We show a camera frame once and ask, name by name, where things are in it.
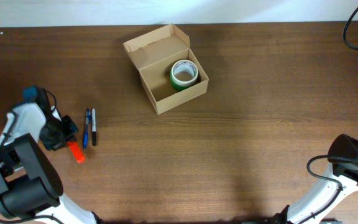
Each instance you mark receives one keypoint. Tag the black permanent marker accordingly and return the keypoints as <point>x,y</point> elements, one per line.
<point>94,130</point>

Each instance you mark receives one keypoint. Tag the orange utility knife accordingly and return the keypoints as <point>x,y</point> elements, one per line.
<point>76,151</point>

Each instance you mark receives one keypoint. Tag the white masking tape roll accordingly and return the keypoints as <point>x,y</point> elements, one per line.
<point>184,63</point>

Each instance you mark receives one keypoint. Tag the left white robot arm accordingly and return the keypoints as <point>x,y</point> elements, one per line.
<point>30,187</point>

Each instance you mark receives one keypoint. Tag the brown cardboard box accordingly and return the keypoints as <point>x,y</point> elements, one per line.
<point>153,55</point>

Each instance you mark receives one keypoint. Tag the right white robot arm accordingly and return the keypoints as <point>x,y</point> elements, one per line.
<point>337,175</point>

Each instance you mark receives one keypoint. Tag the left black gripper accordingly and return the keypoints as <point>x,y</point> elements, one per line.
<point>72,129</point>

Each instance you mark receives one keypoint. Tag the green tape roll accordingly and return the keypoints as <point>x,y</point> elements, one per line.
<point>183,77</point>

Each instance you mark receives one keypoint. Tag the blue ballpoint pen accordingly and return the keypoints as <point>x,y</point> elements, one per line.
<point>86,126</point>

